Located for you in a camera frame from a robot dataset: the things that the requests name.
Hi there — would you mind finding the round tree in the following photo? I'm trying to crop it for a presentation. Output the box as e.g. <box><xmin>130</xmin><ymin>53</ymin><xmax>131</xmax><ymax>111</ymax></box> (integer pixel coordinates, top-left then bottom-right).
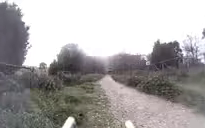
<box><xmin>56</xmin><ymin>43</ymin><xmax>88</xmax><ymax>74</ymax></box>

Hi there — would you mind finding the grass and weeds verge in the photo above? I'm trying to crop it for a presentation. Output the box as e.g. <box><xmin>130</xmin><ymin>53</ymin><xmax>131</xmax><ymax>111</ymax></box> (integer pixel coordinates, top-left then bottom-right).
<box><xmin>0</xmin><ymin>71</ymin><xmax>122</xmax><ymax>128</ymax></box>
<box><xmin>111</xmin><ymin>64</ymin><xmax>205</xmax><ymax>118</ymax></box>

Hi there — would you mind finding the gravel path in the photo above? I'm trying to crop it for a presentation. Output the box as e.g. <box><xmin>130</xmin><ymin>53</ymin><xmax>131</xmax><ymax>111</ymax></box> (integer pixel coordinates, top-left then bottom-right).
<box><xmin>99</xmin><ymin>74</ymin><xmax>205</xmax><ymax>128</ymax></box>

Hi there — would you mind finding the group of trees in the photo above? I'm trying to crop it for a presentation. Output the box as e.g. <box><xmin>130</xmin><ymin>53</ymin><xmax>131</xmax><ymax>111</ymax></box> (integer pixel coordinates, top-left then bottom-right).
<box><xmin>149</xmin><ymin>25</ymin><xmax>205</xmax><ymax>69</ymax></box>

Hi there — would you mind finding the robot's own part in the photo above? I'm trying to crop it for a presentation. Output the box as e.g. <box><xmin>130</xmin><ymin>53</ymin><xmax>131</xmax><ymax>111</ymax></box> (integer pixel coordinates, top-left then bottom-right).
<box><xmin>61</xmin><ymin>115</ymin><xmax>78</xmax><ymax>128</ymax></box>
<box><xmin>124</xmin><ymin>119</ymin><xmax>136</xmax><ymax>128</ymax></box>

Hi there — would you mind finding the wooden fence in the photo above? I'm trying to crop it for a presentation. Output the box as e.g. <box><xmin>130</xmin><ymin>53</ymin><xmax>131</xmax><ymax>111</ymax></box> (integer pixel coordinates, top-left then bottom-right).
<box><xmin>146</xmin><ymin>54</ymin><xmax>205</xmax><ymax>71</ymax></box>

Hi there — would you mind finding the large dark tree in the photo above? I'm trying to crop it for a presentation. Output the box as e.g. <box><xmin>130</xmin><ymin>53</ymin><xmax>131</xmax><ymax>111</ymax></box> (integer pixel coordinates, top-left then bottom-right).
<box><xmin>0</xmin><ymin>1</ymin><xmax>32</xmax><ymax>67</ymax></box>

